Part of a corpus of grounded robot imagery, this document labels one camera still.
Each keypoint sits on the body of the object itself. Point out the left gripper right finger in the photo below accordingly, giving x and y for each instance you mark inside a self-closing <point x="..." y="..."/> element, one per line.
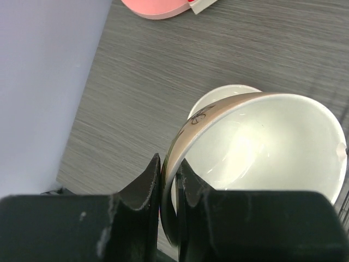
<point x="248" y="225"/>

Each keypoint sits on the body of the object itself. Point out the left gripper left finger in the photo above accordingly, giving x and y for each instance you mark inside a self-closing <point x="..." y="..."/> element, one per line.
<point x="122" y="226"/>

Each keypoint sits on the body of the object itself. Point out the beige flower bowl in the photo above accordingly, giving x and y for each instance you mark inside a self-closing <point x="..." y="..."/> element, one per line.
<point x="261" y="141"/>

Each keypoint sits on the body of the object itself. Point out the red flower bowl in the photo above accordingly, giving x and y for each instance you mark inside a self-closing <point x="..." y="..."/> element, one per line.
<point x="220" y="93"/>

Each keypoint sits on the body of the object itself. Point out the pink three-tier wooden shelf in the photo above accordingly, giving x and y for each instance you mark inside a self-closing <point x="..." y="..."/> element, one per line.
<point x="157" y="9"/>

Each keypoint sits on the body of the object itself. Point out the red colourful cover book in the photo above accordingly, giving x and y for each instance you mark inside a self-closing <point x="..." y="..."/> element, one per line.
<point x="198" y="6"/>

